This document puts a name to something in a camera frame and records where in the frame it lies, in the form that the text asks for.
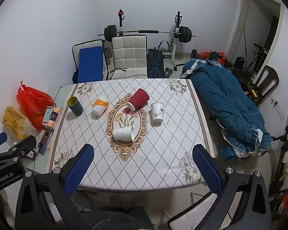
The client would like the white quilted chair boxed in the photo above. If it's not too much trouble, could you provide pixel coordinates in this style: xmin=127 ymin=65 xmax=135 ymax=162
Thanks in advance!
xmin=72 ymin=39 xmax=108 ymax=82
xmin=109 ymin=35 xmax=149 ymax=80

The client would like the floral diamond printed tablecloth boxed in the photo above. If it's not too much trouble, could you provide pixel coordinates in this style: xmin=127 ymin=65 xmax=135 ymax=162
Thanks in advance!
xmin=46 ymin=78 xmax=216 ymax=192

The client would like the black tripod stand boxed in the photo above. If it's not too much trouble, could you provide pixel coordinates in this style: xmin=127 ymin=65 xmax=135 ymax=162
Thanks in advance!
xmin=271 ymin=105 xmax=288 ymax=192

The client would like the black scooter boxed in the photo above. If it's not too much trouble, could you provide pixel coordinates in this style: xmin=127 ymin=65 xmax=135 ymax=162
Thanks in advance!
xmin=247 ymin=43 xmax=269 ymax=71

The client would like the dark wooden chair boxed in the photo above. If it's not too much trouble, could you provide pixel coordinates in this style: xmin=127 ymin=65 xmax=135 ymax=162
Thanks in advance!
xmin=246 ymin=65 xmax=280 ymax=106

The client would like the blue blanket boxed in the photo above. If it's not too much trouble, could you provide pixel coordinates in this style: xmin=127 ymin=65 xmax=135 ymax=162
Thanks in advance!
xmin=181 ymin=58 xmax=273 ymax=161

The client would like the white door frame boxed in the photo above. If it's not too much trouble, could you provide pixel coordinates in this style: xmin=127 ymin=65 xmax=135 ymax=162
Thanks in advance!
xmin=227 ymin=0 xmax=285 ymax=70

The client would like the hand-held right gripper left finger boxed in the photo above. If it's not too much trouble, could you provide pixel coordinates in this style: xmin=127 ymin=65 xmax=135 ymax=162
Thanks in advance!
xmin=14 ymin=144 xmax=95 ymax=230

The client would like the blue phone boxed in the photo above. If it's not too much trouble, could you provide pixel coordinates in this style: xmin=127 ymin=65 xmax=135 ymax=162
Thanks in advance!
xmin=36 ymin=131 xmax=54 ymax=155

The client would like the white weight rack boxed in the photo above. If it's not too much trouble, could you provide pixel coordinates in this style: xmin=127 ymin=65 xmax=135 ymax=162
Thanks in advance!
xmin=118 ymin=10 xmax=183 ymax=71

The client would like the barbell with black plates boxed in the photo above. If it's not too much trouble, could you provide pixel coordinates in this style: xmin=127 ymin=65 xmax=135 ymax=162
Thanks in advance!
xmin=98 ymin=24 xmax=196 ymax=44

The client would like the large red plastic bag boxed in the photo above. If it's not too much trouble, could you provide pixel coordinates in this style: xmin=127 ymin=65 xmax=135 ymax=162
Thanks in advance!
xmin=16 ymin=81 xmax=54 ymax=130

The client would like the orange patterned pack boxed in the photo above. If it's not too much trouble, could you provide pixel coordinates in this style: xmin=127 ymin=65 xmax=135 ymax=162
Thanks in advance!
xmin=42 ymin=107 xmax=62 ymax=131

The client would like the orange and white cup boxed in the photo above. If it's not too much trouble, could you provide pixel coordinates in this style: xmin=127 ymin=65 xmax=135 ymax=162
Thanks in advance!
xmin=92 ymin=96 xmax=109 ymax=116

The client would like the red paper cup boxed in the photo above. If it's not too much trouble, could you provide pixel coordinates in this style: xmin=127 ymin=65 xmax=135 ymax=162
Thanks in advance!
xmin=127 ymin=88 xmax=150 ymax=111

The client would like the yellow chips bag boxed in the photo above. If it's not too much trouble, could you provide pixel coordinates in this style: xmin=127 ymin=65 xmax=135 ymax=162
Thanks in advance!
xmin=2 ymin=104 xmax=36 ymax=140

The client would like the pale glass side table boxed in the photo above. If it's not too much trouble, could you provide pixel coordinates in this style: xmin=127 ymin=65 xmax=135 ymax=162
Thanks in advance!
xmin=22 ymin=84 xmax=75 ymax=173

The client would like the blue board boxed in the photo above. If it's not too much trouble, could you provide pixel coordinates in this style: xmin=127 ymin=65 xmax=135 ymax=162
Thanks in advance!
xmin=77 ymin=46 xmax=103 ymax=84

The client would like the white floral paper cup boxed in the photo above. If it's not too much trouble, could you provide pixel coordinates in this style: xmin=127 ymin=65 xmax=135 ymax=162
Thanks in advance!
xmin=150 ymin=102 xmax=165 ymax=123

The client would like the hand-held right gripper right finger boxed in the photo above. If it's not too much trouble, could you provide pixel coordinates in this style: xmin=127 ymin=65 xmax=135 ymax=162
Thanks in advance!
xmin=193 ymin=144 xmax=273 ymax=230

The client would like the dark teal cup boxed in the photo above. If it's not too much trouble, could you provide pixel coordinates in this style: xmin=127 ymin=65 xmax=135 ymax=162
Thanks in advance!
xmin=67 ymin=96 xmax=83 ymax=116

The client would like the white wall socket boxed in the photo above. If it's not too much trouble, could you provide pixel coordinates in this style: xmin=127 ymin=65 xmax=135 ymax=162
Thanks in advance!
xmin=270 ymin=96 xmax=285 ymax=121

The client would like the black pole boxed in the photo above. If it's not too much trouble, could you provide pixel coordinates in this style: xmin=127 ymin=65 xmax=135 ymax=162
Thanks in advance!
xmin=242 ymin=26 xmax=247 ymax=58

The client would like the small teal box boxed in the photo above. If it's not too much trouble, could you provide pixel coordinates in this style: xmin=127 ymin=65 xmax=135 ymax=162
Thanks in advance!
xmin=44 ymin=108 xmax=53 ymax=123

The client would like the person's grey fleece clothing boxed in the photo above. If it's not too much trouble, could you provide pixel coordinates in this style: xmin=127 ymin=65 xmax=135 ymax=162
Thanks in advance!
xmin=79 ymin=206 xmax=156 ymax=230

